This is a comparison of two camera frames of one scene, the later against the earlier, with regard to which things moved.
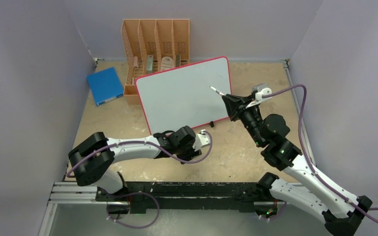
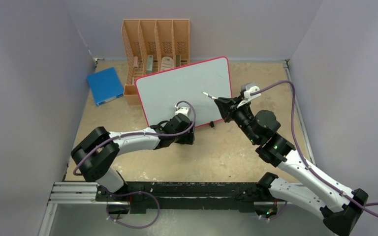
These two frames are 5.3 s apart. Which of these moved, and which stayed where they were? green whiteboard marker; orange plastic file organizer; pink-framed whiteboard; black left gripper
Moved: green whiteboard marker; black left gripper
Stayed: pink-framed whiteboard; orange plastic file organizer
